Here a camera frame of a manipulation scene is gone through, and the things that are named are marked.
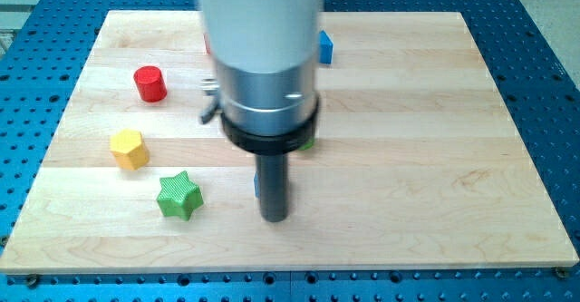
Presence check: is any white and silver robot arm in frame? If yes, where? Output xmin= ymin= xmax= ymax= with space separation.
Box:
xmin=198 ymin=0 xmax=323 ymax=136

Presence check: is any blue block behind arm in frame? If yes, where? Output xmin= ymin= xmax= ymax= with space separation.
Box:
xmin=319 ymin=30 xmax=334 ymax=64

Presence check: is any green circle block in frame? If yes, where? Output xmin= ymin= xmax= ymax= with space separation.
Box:
xmin=299 ymin=137 xmax=315 ymax=151

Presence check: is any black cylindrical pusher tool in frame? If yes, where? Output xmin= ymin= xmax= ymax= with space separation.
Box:
xmin=220 ymin=95 xmax=320 ymax=222

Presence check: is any small blue block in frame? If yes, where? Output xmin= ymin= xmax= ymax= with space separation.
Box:
xmin=253 ymin=172 xmax=260 ymax=199

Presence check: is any green star block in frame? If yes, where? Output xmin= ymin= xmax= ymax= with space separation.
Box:
xmin=156 ymin=170 xmax=204 ymax=221

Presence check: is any light wooden board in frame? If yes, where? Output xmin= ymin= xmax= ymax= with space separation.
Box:
xmin=1 ymin=11 xmax=578 ymax=275

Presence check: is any red cylinder block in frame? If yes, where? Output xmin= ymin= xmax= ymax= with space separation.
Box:
xmin=133 ymin=65 xmax=167 ymax=102

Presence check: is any yellow hexagon block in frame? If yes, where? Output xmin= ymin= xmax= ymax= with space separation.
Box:
xmin=110 ymin=129 xmax=150 ymax=170

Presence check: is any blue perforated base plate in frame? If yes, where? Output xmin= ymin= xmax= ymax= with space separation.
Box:
xmin=1 ymin=0 xmax=579 ymax=301

